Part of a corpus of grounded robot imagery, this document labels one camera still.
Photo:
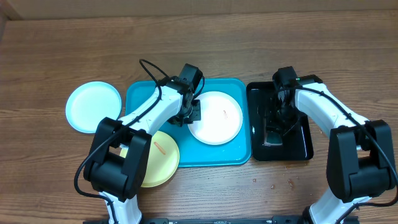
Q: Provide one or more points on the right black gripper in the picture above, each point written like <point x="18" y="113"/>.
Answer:
<point x="273" y="124"/>

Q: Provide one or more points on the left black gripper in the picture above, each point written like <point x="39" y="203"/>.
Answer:
<point x="196" y="116"/>

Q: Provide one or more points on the green dish sponge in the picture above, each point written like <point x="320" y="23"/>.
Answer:
<point x="272" y="139"/>

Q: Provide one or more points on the white round plate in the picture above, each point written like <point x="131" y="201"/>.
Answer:
<point x="221" y="118"/>

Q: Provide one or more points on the light blue round plate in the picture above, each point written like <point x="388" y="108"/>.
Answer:
<point x="90" y="103"/>

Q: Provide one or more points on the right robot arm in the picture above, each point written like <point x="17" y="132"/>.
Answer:
<point x="360" y="163"/>

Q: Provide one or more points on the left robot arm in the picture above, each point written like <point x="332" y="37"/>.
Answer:
<point x="117" y="162"/>

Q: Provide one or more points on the black rectangular water tray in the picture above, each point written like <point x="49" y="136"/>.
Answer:
<point x="296" y="144"/>

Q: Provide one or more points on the teal plastic serving tray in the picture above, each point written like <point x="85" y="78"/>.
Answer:
<point x="194" y="153"/>

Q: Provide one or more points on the yellow round plate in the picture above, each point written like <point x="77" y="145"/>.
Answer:
<point x="163" y="161"/>

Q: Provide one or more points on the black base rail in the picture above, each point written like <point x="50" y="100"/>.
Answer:
<point x="294" y="219"/>

